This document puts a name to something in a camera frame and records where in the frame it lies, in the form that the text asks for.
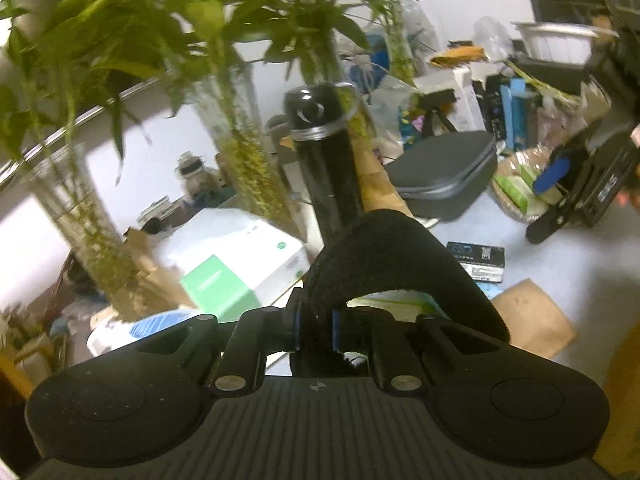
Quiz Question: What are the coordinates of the green white tissue box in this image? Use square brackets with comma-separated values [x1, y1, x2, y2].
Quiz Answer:
[161, 208, 311, 324]

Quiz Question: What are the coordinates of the dark glass jar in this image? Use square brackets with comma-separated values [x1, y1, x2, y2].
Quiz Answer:
[175, 151, 212, 197]

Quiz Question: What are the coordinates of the white plastic bowl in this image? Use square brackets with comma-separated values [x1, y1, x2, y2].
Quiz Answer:
[512, 21, 599, 62]

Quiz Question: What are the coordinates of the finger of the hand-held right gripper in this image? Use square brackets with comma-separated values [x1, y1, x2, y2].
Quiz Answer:
[532, 127, 601, 197]
[526, 192, 587, 245]

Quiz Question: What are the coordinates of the yellow bag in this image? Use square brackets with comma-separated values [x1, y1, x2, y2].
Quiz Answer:
[429, 46, 487, 67]

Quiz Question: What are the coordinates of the teal patterned bag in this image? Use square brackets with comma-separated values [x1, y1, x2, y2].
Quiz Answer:
[397, 105, 427, 147]

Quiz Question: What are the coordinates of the brown cardboard piece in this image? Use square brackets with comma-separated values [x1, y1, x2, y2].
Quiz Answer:
[491, 278, 579, 359]

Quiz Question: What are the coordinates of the clear plastic bottle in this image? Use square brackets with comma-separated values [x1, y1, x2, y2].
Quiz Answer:
[472, 16, 514, 62]

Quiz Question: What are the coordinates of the grey zip case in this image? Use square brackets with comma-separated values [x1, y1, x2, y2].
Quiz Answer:
[387, 131, 500, 222]

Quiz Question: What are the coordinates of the white tall carton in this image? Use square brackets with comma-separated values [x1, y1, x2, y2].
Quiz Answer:
[414, 67, 487, 134]

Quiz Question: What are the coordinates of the white blue squeeze tube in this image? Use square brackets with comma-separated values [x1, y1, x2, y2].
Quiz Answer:
[87, 309, 202, 357]

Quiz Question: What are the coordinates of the black thermos bottle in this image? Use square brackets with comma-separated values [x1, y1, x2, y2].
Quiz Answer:
[283, 82, 367, 247]

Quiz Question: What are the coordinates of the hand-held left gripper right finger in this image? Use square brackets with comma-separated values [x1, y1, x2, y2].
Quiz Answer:
[331, 307, 503, 396]

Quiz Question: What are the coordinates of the cardboard box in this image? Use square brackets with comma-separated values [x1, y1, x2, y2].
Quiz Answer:
[604, 324, 640, 477]

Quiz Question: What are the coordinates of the green white packet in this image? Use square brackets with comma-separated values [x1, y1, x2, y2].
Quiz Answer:
[500, 170, 547, 214]

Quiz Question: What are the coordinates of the blue tall carton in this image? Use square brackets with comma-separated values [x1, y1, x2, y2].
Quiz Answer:
[500, 77, 532, 152]

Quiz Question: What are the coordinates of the black printed small box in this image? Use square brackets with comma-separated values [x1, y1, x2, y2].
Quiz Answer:
[445, 241, 507, 282]

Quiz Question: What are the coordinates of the black tall carton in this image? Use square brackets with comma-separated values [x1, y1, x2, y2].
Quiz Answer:
[484, 76, 507, 142]

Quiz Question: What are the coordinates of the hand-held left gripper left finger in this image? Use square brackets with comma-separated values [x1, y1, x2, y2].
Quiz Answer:
[132, 304, 304, 396]

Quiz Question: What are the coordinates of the brown paper bag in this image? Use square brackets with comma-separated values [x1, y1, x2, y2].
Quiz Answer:
[124, 229, 192, 312]
[359, 144, 417, 217]

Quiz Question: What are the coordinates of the black mini tripod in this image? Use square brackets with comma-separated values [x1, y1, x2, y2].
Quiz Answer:
[417, 91, 459, 137]

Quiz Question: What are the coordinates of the woven basket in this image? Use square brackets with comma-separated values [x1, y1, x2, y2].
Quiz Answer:
[491, 149, 568, 224]

